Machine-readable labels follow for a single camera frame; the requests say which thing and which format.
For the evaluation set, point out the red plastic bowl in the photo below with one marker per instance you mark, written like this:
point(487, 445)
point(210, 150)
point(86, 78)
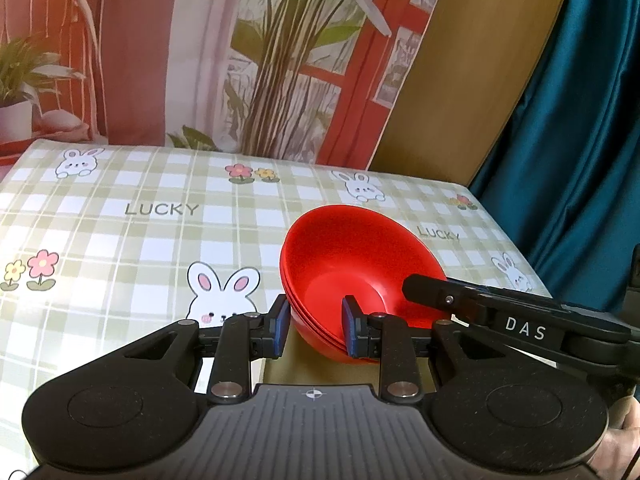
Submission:
point(300, 322)
point(325, 351)
point(350, 255)

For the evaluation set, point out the brown wooden board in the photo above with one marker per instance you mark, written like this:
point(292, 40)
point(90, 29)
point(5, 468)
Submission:
point(460, 85)

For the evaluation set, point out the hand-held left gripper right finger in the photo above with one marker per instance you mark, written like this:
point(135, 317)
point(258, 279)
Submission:
point(350, 328)

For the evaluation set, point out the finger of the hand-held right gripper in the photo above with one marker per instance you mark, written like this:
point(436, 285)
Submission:
point(465, 300)

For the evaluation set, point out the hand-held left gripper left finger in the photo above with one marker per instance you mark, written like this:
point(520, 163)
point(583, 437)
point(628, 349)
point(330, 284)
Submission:
point(281, 327)

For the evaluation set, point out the person's right hand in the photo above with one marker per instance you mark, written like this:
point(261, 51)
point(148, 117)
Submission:
point(618, 452)

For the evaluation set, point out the green checkered rabbit tablecloth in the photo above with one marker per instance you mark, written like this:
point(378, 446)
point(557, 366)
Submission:
point(125, 240)

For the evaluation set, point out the teal curtain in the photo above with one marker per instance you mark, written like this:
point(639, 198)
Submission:
point(575, 135)

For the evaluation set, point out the printed backdrop cloth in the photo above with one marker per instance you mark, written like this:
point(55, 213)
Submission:
point(200, 50)

